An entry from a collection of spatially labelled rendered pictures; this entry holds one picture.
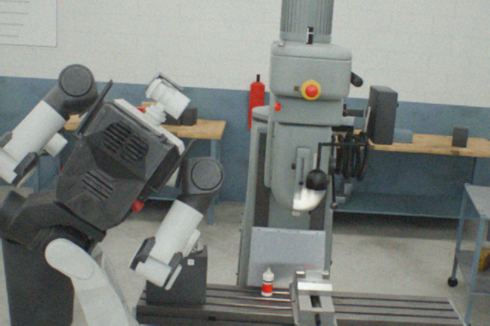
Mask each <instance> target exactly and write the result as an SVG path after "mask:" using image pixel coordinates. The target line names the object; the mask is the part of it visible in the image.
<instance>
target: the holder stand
mask: <svg viewBox="0 0 490 326"><path fill-rule="evenodd" d="M207 261H208V252H207V245H201V244H198V248H197V249H192V250H191V251H190V253H189V254H188V255H187V256H185V257H184V259H183V260H182V261H181V262H180V263H179V264H180V265H181V266H182V268H181V272H180V273H178V275H177V277H176V279H175V280H174V282H173V285H172V286H171V288H170V289H169V290H166V289H165V288H163V287H162V286H158V285H156V284H154V283H152V282H150V281H148V280H146V282H145V302H183V303H185V304H206V294H207Z"/></svg>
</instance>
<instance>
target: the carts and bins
mask: <svg viewBox="0 0 490 326"><path fill-rule="evenodd" d="M464 188H465V190H463V196H462V206H461V213H460V218H459V229H458V235H457V241H456V248H455V249H454V259H453V264H452V275H451V277H449V278H448V285H449V286H450V287H456V285H457V284H458V280H457V278H456V270H457V263H458V264H459V268H460V271H461V273H462V277H463V280H464V283H465V286H466V288H467V292H468V297H467V302H466V309H465V318H464V322H465V324H466V325H467V326H471V324H470V323H469V319H470V314H471V308H472V299H473V295H480V296H485V297H490V246H489V248H485V247H483V248H482V240H483V234H484V229H485V220H490V187H482V186H474V185H469V184H465V185H464ZM468 196H469V198H470V200H471V202H472V203H473V205H474V207H475V209H476V212H477V214H478V215H479V217H480V221H479V232H478V238H476V244H475V251H473V250H467V249H460V246H461V241H462V230H463V224H464V218H465V212H466V204H467V201H468ZM0 237H1V240H2V255H3V263H4V270H5V285H6V292H7V293H8V308H9V316H10V325H11V326H71V325H72V323H73V321H74V312H73V309H74V285H73V283H72V279H71V277H69V276H68V275H65V274H63V273H62V272H60V271H58V270H56V269H54V268H52V267H50V266H49V265H48V264H47V263H45V262H44V260H43V259H41V258H39V256H36V255H35V254H34V251H32V250H30V249H29V248H28V247H27V246H25V245H23V244H22V243H19V242H18V241H17V240H14V239H12V238H11V237H10V236H7V235H6V234H4V233H3V232H2V231H1V234H0Z"/></svg>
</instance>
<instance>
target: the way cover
mask: <svg viewBox="0 0 490 326"><path fill-rule="evenodd" d="M293 235H294V236H293ZM316 236H317V237H316ZM276 241H277V242H276ZM262 248H263V249H262ZM314 264H315V265H314ZM283 265H284V266H283ZM305 265H310V266H321V267H322V269H324V271H325V230H319V231H312V230H300V229H291V230H288V228H275V227H251V240H250V251H249V264H248V276H247V286H256V287H263V273H265V272H266V271H267V270H268V268H269V270H270V271H271V273H273V274H274V279H273V288H281V287H282V288H281V289H287V288H288V289H289V283H290V282H292V281H293V271H295V270H297V269H305ZM278 266H279V267H278Z"/></svg>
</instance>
